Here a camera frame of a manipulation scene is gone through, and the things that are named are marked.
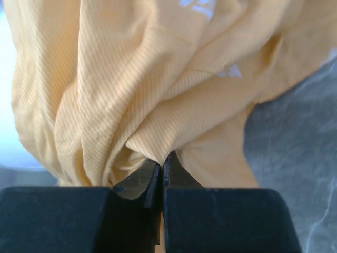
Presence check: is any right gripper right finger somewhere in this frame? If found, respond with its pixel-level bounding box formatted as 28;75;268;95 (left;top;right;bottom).
163;152;301;253

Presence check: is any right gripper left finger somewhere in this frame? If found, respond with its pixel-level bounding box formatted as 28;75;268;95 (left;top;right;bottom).
1;161;161;252

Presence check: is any orange Mickey Mouse pillowcase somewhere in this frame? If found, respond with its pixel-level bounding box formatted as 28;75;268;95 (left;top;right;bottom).
4;1;336;188

